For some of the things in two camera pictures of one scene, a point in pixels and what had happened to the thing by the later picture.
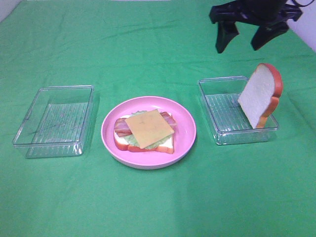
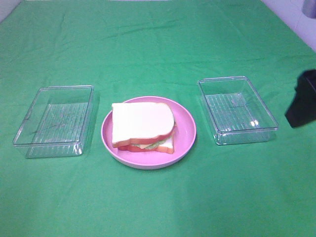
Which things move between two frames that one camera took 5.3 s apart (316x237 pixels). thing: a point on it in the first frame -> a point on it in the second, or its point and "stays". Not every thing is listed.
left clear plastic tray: [57, 123] stays
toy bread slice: [167, 146] stays
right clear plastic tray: [229, 123] stays
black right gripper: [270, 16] -> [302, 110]
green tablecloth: [128, 49] stays
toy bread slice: [259, 98] -> [141, 123]
